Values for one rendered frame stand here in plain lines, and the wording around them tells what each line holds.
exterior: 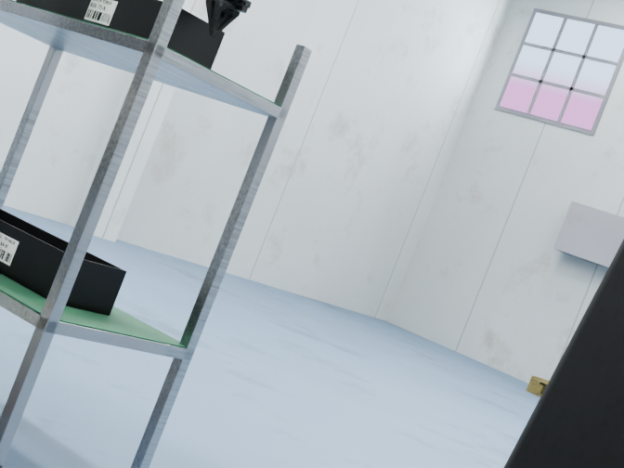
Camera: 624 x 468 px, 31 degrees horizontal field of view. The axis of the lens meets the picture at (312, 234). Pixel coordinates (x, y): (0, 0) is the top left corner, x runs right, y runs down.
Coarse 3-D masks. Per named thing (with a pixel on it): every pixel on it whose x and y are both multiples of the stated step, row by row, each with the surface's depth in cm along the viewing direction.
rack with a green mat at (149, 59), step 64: (0, 0) 260; (128, 64) 272; (192, 64) 234; (128, 128) 227; (0, 192) 313; (256, 192) 261; (64, 256) 227; (64, 320) 230; (128, 320) 265; (192, 320) 260; (0, 448) 227
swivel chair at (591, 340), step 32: (608, 288) 69; (608, 320) 67; (576, 352) 68; (608, 352) 66; (576, 384) 67; (608, 384) 65; (544, 416) 68; (576, 416) 66; (608, 416) 64; (544, 448) 67; (576, 448) 65; (608, 448) 63
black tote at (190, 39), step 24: (24, 0) 280; (48, 0) 274; (72, 0) 268; (96, 0) 263; (120, 0) 258; (144, 0) 253; (120, 24) 256; (144, 24) 251; (192, 24) 252; (192, 48) 254; (216, 48) 259
